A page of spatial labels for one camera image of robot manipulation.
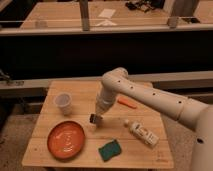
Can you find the orange plate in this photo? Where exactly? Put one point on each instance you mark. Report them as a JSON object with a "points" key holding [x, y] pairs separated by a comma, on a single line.
{"points": [[66, 140]]}

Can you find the grey metal post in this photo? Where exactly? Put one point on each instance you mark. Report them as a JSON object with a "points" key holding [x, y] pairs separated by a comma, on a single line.
{"points": [[84, 11]]}

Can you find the orange marker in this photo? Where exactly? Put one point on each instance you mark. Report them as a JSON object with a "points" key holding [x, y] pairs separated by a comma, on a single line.
{"points": [[126, 102]]}

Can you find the clear plastic cup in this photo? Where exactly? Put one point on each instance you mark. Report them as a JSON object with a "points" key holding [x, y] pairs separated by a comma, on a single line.
{"points": [[63, 102]]}

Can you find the white paper sheet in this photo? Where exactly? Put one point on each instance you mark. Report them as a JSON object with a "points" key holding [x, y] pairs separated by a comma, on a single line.
{"points": [[107, 13]]}

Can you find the white plastic bottle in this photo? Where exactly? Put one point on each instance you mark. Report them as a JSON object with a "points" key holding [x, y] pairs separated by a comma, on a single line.
{"points": [[140, 132]]}

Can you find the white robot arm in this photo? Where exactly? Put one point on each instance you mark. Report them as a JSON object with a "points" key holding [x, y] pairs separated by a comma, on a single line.
{"points": [[193, 114]]}

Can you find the green sponge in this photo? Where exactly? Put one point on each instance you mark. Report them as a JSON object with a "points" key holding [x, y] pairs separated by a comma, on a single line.
{"points": [[110, 150]]}

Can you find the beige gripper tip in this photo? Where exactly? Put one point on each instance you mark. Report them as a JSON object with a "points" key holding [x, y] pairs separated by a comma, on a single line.
{"points": [[99, 115]]}

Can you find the black whiteboard eraser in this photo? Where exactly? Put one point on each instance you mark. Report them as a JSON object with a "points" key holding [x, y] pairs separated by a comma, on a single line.
{"points": [[94, 119]]}

